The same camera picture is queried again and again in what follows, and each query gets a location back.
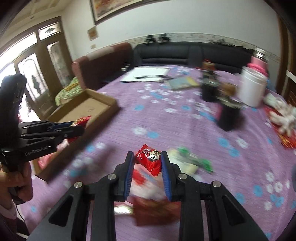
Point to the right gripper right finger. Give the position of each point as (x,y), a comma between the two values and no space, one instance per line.
(166,174)

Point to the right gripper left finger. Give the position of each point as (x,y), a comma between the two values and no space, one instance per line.
(129,167)

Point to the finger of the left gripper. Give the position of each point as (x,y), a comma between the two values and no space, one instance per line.
(71,132)
(62,125)

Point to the small red candy packet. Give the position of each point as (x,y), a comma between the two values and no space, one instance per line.
(150,158)

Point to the white red sauce packet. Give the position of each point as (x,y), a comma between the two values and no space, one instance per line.
(145,185)

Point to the green candy wrapper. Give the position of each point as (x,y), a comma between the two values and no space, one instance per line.
(191,158)

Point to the cream white snack packet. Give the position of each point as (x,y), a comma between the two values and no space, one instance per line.
(185,165)

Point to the person's left hand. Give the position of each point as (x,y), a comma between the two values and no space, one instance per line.
(16,179)

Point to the cardboard box tray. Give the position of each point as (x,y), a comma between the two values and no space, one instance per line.
(90,109)

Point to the green floral cushion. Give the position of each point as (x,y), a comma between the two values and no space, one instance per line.
(69,92)

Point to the brown armchair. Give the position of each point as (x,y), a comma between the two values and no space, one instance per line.
(102,66)

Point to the purple floral tablecloth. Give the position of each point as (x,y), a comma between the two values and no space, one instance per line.
(249,161)

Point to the wooden glass door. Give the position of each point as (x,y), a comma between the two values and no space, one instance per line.
(41,54)

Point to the white paper pad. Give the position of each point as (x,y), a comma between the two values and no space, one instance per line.
(129,77)

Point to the black grinder with red label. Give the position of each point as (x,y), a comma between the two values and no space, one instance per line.
(229,116)

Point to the black pen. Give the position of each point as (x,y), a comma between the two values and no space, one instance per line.
(151,76)

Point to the white plastic jar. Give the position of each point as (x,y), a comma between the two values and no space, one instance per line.
(252,87)

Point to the red plastic bag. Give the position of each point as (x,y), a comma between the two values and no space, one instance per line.
(287,142)

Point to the white cloth gloves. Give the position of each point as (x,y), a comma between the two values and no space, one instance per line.
(286,120)

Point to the black leather sofa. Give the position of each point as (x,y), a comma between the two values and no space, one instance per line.
(192,54)

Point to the pink thermos bottle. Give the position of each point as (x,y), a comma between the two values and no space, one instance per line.
(259,61)

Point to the framed wall picture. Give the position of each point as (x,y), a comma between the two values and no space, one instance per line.
(104,9)

